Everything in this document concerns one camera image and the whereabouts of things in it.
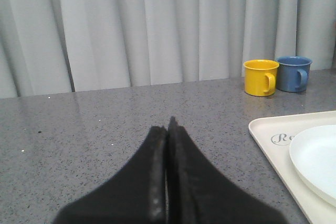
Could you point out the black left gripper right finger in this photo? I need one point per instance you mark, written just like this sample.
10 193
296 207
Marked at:
199 193

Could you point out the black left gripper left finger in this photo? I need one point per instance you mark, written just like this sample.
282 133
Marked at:
135 194

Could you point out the white round plate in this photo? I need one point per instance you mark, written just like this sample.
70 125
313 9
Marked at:
312 152

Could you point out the beige rabbit serving tray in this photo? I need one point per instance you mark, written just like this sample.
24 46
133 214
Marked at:
274 135

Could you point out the yellow enamel mug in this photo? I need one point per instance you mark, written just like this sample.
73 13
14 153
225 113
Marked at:
260 77

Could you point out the blue enamel mug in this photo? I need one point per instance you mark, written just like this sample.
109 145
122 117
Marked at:
293 73

